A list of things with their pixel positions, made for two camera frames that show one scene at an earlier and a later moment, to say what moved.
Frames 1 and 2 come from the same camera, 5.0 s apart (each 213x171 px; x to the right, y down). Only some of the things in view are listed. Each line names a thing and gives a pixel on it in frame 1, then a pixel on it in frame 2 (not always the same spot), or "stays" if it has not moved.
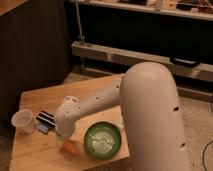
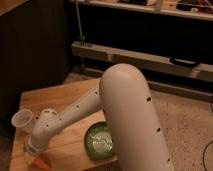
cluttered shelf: (196, 9) stays
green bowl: (102, 140) stays
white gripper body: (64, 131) to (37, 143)
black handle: (184, 62) stays
